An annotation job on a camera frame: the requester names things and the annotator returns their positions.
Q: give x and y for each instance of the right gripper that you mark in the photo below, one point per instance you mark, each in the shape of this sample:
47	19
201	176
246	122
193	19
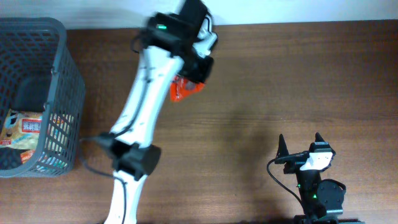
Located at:
296	157

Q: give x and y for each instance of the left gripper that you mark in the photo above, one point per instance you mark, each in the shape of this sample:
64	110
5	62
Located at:
199	70

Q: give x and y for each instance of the orange snack bag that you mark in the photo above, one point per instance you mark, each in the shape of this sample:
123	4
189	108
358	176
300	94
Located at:
181	88

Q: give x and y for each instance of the pale yellow snack bag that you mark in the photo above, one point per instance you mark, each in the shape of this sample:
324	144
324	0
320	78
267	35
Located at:
22	128

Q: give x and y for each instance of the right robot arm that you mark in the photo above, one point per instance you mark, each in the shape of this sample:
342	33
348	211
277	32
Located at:
320	199

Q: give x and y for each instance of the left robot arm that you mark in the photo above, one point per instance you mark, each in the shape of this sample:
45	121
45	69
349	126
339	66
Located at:
175	51

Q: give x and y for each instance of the dark grey plastic basket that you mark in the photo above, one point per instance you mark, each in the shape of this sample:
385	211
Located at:
39	75

